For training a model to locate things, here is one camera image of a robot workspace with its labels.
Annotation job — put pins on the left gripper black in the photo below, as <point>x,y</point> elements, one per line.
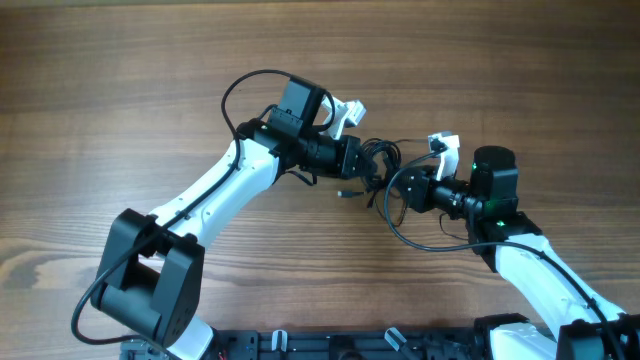
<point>351,146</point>

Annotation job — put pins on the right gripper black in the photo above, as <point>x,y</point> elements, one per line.
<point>420,189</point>

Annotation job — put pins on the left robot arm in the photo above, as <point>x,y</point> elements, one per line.
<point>149,277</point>

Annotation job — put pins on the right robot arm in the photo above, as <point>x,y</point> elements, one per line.
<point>581,323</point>

